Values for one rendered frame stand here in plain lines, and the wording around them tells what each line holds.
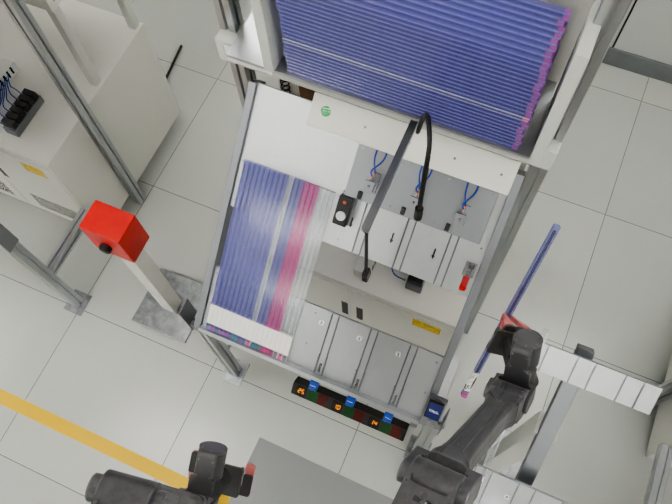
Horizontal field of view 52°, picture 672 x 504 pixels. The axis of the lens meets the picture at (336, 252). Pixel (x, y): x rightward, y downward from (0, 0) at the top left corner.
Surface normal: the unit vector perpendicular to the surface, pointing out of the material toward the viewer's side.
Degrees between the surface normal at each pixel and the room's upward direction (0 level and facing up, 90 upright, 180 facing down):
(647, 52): 90
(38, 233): 0
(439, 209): 43
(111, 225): 0
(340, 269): 0
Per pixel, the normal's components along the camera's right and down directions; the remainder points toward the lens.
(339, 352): -0.30, 0.30
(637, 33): -0.40, 0.85
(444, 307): -0.04, -0.39
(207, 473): -0.13, -0.02
